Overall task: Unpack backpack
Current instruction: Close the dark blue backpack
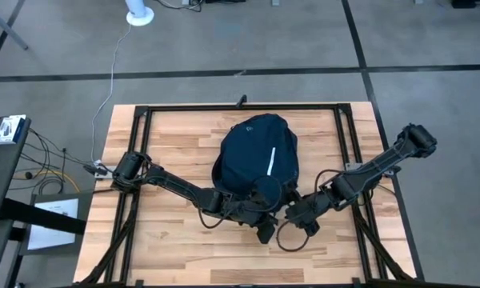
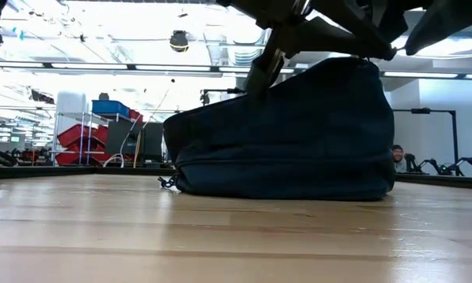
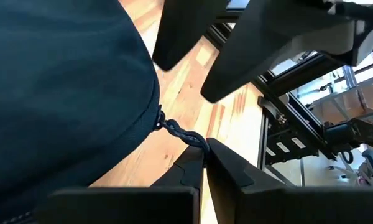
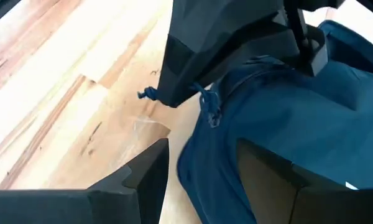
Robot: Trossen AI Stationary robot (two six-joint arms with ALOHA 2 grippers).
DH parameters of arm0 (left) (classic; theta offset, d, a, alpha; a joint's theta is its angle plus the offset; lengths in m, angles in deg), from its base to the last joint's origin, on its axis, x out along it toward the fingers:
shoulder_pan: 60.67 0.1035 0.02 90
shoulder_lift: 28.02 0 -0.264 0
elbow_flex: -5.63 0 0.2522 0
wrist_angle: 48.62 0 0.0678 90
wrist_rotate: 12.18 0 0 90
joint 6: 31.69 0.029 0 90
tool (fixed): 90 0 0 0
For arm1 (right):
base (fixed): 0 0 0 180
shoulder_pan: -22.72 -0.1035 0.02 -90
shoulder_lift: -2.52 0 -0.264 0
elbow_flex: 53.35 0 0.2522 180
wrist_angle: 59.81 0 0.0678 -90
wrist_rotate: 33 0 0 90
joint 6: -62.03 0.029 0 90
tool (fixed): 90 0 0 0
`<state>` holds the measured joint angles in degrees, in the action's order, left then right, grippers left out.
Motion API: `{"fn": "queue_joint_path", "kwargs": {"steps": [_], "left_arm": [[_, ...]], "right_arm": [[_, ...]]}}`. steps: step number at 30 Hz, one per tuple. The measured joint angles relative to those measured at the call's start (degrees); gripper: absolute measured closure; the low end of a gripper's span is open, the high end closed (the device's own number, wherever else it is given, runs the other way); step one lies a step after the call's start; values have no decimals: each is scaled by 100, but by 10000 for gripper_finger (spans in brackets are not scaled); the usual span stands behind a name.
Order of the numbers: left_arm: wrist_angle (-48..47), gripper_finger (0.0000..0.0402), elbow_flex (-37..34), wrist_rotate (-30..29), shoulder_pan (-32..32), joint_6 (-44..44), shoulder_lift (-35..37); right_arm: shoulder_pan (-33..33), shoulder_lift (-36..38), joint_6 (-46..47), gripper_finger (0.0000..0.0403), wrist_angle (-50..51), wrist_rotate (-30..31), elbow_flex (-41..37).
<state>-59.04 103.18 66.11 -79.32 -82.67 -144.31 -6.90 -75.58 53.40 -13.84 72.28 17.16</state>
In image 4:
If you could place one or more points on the black metal table frame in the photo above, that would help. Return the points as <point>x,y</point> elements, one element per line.
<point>0,9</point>

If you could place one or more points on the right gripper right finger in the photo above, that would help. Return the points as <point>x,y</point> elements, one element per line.
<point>298,199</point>

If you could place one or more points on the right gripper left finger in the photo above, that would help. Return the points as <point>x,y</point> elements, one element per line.
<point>112,205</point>

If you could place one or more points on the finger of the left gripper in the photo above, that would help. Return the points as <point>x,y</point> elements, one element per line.
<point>267,40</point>
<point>205,31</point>

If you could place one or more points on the dark navy duffel bag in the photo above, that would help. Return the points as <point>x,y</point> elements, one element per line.
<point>298,118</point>

